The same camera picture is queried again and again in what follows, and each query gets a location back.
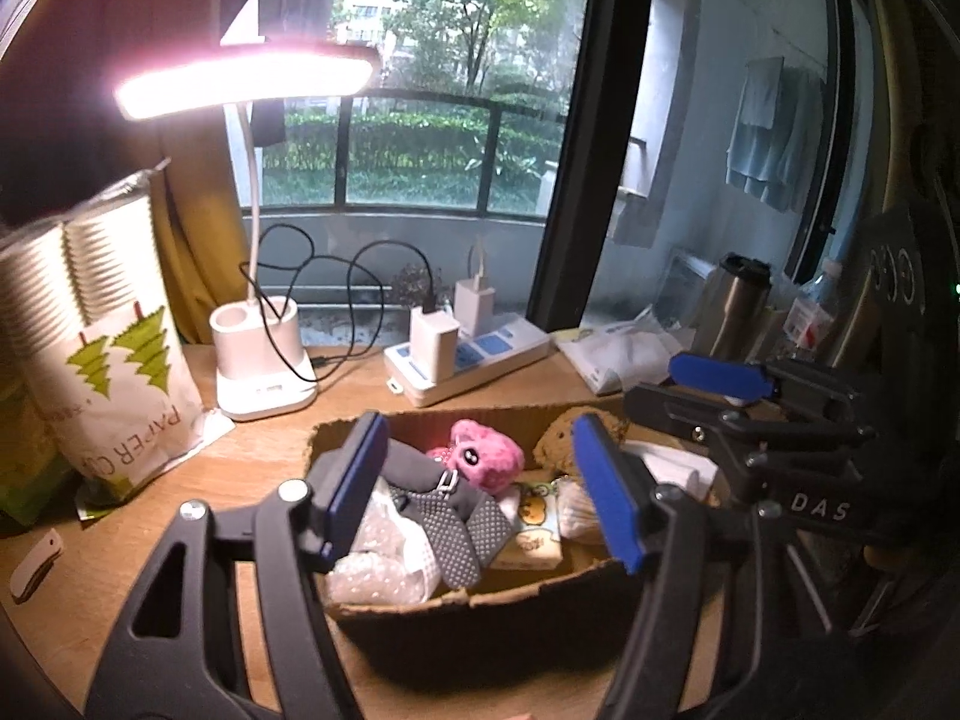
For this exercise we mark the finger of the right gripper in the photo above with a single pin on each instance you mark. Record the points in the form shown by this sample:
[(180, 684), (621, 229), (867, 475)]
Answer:
[(737, 380), (678, 414)]

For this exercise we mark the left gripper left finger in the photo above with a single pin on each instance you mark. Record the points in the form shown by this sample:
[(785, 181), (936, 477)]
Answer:
[(225, 619)]

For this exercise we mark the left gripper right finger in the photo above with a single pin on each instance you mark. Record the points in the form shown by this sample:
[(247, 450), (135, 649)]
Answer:
[(662, 535)]

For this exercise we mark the white paper towel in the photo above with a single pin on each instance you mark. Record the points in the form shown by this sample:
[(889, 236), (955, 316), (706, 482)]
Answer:
[(691, 472)]

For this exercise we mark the brown fuzzy plush toy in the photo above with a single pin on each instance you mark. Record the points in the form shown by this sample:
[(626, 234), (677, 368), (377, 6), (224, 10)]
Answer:
[(554, 451)]

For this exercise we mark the bag of cotton swabs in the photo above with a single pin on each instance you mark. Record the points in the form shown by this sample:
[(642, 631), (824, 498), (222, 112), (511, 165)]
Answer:
[(577, 515)]

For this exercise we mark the cartoon tissue pack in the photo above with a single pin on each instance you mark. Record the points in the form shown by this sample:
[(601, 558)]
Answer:
[(537, 544)]

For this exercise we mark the pink plush toy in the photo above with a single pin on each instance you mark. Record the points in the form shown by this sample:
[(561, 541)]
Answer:
[(488, 460)]

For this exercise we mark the clear bubble wrap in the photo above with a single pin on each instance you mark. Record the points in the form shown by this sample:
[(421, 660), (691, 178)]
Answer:
[(390, 563)]

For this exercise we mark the grey dotted socks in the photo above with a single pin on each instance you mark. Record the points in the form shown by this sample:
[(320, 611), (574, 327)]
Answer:
[(465, 527)]

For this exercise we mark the steel thermos mug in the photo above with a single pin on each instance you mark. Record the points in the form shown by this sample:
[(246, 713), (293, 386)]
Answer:
[(732, 300)]

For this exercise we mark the clear water bottle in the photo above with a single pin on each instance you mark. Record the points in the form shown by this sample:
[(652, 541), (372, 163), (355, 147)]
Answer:
[(812, 314)]

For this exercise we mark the white wipes packet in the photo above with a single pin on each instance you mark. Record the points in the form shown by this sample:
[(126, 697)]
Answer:
[(620, 355)]

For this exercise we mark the brown cardboard box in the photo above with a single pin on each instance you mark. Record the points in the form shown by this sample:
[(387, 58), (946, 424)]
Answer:
[(580, 612)]

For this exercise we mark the small white folding knife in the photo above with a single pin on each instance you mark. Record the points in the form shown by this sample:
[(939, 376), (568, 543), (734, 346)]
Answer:
[(32, 568)]

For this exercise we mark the white power strip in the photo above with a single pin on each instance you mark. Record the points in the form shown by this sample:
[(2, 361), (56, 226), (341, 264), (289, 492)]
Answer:
[(512, 343)]

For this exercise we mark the green yellow cup pack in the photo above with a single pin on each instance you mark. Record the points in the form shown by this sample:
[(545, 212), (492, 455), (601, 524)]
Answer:
[(33, 471)]

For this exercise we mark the hanging blue towel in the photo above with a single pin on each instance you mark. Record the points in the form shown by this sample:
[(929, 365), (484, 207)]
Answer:
[(776, 132)]

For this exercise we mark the white desk lamp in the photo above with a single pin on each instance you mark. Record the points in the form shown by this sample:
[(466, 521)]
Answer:
[(261, 367)]

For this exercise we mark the black balcony railing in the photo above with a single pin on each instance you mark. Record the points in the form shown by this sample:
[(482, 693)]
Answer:
[(443, 153)]

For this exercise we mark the white paper cup pack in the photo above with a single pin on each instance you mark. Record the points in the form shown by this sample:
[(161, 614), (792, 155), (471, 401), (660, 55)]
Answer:
[(88, 323)]

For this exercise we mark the dark curtain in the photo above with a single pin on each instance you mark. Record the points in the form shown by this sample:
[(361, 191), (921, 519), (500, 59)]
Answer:
[(198, 221)]

